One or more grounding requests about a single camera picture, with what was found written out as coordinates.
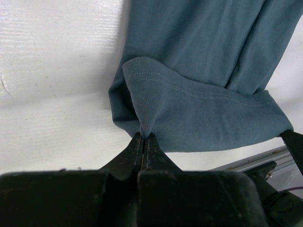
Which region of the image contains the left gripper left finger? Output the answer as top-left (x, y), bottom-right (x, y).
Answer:
top-left (100, 133), bottom-right (144, 181)

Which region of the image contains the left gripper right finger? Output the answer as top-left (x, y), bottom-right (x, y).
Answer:
top-left (141, 134), bottom-right (181, 171)

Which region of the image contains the aluminium front rail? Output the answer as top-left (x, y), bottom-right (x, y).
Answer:
top-left (212, 146), bottom-right (295, 172)

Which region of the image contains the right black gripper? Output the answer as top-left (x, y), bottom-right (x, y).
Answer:
top-left (244, 130), bottom-right (303, 227)

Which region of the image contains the dark blue-grey t shirt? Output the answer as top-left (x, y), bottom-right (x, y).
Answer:
top-left (108, 0), bottom-right (303, 152)

